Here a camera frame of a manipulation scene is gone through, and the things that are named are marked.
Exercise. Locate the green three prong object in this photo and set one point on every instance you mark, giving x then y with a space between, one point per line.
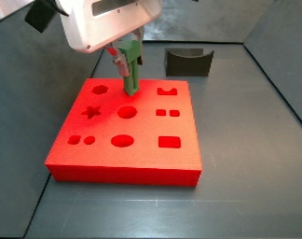
131 81

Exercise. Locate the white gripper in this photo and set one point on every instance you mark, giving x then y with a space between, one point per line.
96 22

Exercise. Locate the red shape sorter block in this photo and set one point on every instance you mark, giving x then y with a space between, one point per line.
128 139

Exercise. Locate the black curved fixture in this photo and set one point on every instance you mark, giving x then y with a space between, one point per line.
187 62

